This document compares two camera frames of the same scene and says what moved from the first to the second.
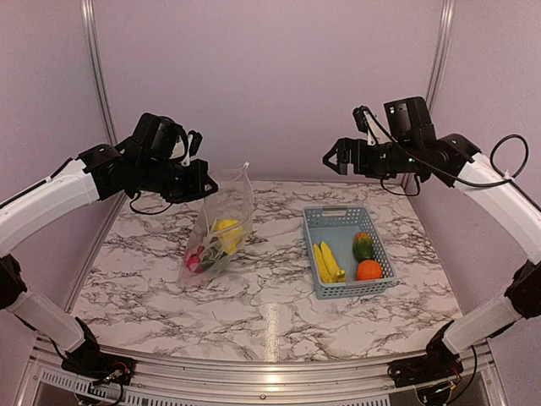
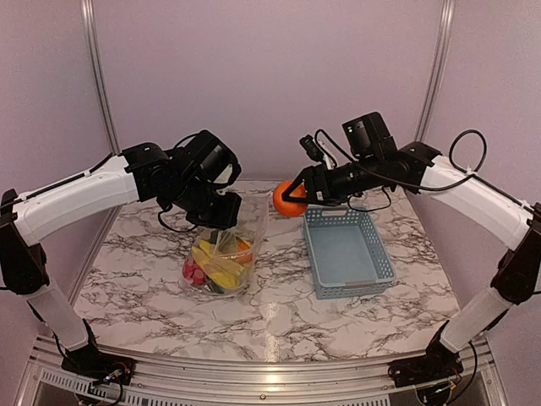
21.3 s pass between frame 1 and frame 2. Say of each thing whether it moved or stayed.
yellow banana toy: moved
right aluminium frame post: stayed
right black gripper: moved
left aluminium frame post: stayed
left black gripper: moved
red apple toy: moved
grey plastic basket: stayed
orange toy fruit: moved
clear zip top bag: moved
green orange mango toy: moved
